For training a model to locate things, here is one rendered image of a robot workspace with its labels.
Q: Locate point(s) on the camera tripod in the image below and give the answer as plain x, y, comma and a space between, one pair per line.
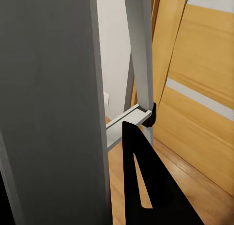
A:
54, 141

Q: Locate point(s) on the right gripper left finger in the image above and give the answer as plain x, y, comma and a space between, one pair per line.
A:
6, 216

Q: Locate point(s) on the door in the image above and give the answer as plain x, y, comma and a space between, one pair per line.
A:
193, 83

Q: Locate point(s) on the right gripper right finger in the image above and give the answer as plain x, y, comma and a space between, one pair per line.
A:
170, 205

